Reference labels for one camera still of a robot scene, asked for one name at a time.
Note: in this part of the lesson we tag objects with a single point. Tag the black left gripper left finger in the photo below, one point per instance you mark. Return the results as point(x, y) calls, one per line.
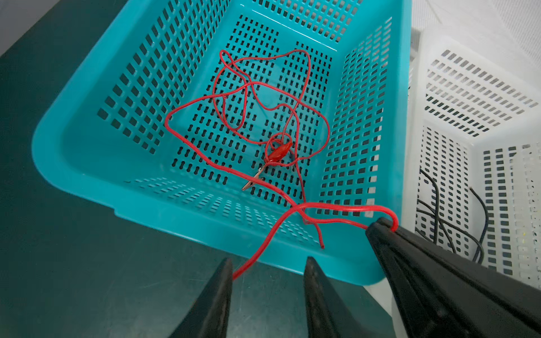
point(208, 316)

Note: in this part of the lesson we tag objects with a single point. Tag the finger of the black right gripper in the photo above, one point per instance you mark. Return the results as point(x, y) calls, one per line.
point(440, 294)

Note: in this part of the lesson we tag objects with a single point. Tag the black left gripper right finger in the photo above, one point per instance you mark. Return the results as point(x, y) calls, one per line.
point(327, 314)

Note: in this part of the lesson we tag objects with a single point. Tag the white perforated basket middle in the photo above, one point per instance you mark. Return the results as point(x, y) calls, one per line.
point(472, 182)

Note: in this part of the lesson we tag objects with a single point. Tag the dark green table mat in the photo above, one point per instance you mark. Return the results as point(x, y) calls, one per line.
point(71, 267)

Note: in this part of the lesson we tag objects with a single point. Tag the teal perforated plastic basket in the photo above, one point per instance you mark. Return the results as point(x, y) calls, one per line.
point(207, 119)

